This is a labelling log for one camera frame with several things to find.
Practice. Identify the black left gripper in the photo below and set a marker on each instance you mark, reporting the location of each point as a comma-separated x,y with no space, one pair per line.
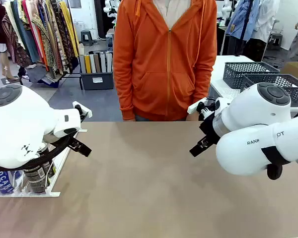
72,143

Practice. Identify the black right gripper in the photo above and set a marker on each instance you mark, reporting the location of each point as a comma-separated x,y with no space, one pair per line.
209,131

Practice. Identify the blue Pocari Sweat can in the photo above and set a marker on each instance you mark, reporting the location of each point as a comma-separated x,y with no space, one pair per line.
3,184

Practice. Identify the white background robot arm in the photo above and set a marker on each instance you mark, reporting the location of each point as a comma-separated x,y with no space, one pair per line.
111,11

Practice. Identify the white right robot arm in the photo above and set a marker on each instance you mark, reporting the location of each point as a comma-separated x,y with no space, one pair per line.
250,111

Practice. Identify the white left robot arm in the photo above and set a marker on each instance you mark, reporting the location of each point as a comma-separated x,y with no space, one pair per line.
20,124

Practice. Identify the white can dispenser rack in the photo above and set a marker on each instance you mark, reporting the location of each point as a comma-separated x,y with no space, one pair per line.
53,194

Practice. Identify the grey plastic storage bin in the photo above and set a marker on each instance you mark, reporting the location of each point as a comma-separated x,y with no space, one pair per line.
96,83

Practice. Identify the person in orange hoodie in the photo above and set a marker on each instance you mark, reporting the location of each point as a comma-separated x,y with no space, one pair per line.
164,74

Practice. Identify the yellow rolled board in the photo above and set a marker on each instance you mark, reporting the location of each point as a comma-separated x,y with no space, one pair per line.
88,64

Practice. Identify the white rolled board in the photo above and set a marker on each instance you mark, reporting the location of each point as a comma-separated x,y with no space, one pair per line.
109,62
92,63

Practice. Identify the brown rolled board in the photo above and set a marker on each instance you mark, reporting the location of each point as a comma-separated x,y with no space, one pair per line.
97,63

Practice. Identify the grey folded fabric pile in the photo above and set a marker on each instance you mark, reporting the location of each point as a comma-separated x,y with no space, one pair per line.
37,74

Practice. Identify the light grey rolled board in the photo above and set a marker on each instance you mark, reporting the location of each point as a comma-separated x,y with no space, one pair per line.
103,62

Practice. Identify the white side table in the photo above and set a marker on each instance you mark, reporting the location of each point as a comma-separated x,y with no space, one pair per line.
236,59

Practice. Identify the dark red patterned shawl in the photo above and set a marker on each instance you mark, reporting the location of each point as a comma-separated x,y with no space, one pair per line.
17,54

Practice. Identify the grey plastic step stool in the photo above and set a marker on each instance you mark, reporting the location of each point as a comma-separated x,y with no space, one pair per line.
87,33

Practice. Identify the background metal workbench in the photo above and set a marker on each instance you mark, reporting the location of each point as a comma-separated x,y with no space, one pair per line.
110,32

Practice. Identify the yellow hanging garment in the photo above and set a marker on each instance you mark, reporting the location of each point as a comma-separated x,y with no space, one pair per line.
70,29

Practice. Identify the white floor appliance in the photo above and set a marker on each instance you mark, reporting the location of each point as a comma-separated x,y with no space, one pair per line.
79,27

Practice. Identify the brown cardboard box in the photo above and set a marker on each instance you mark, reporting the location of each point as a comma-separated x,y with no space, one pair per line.
295,69

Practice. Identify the small grey stool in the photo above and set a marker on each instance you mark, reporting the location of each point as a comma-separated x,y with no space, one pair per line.
275,37

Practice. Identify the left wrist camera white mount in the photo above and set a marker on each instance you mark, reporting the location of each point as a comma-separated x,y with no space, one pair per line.
85,112

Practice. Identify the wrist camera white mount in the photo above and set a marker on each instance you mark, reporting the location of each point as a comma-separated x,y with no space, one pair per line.
196,105
85,112

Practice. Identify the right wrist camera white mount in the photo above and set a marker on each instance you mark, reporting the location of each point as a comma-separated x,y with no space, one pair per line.
196,105

